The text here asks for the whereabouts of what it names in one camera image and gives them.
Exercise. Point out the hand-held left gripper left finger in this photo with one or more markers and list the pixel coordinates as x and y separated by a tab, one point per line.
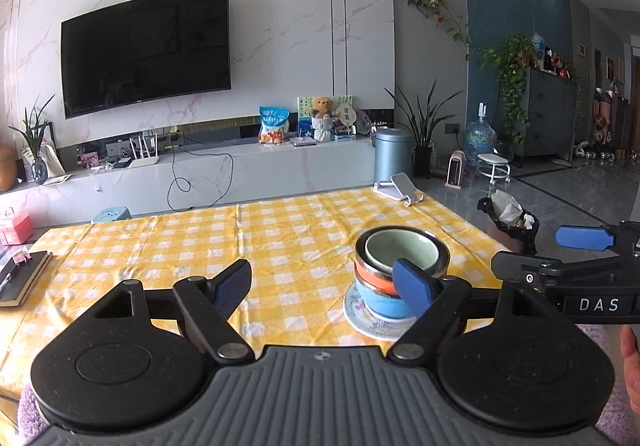
232	288

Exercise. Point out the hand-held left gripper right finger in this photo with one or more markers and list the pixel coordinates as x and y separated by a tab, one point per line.
412	286

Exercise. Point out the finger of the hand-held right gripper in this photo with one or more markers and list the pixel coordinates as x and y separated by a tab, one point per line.
582	237
565	270

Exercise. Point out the pale green ceramic bowl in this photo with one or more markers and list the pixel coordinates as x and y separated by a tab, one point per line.
395	248

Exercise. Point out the stainless steel bowl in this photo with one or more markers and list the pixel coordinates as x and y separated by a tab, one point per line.
358	262

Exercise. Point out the large white fruit-print plate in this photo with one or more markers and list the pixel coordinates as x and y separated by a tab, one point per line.
360	318

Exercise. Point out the person's right hand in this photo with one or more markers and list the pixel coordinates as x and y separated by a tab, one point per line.
634	366

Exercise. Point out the black bag waste basket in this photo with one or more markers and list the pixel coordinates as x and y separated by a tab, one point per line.
520	233

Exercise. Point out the yellow checked tablecloth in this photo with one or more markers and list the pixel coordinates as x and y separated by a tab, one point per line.
290	246

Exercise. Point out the white phone stand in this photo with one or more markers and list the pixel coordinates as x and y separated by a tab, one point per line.
402	186

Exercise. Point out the white round rolling stool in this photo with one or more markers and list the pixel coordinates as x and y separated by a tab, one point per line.
492	160

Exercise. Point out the purple fuzzy cloth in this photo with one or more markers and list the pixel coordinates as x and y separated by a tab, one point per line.
612	426

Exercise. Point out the pink space heater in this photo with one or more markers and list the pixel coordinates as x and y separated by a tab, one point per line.
456	170

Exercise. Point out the white marble television console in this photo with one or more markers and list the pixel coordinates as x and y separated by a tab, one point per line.
280	170

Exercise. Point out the grey-blue trash can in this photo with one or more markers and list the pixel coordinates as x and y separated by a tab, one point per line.
392	158

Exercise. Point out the tall-leaf potted plant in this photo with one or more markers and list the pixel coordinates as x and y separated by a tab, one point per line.
422	155

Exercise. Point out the grey drawer cabinet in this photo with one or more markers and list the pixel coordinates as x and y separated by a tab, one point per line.
547	110

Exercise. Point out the blue water bottle with pump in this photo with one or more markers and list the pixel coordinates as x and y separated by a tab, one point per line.
480	140

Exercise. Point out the teal plastic stool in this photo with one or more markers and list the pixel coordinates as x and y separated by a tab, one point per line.
111	215

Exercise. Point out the white router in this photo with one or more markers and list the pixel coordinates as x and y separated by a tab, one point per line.
145	159

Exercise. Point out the blue pet food bag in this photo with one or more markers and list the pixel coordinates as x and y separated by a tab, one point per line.
273	125

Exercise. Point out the leafy potted plant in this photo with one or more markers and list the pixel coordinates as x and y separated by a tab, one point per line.
512	70

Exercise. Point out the round paper hand fan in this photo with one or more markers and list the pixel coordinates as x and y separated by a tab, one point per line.
346	118

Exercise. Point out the green painted picture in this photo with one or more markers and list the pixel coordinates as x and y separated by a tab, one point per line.
305	118

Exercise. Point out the brown teddy bear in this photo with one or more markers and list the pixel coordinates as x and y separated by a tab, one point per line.
322	108

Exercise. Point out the black book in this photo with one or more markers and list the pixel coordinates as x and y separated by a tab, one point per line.
25	278

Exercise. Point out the pink box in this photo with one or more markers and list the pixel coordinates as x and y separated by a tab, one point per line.
15	228

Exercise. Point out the plant in glass vase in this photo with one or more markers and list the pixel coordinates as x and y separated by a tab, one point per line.
39	170

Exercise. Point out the brown ceramic vase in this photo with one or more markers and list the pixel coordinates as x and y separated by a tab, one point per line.
6	170

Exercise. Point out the hanging vine plant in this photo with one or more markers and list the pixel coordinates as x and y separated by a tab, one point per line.
435	8

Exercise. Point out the black wall television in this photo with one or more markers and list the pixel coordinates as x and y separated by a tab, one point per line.
145	50

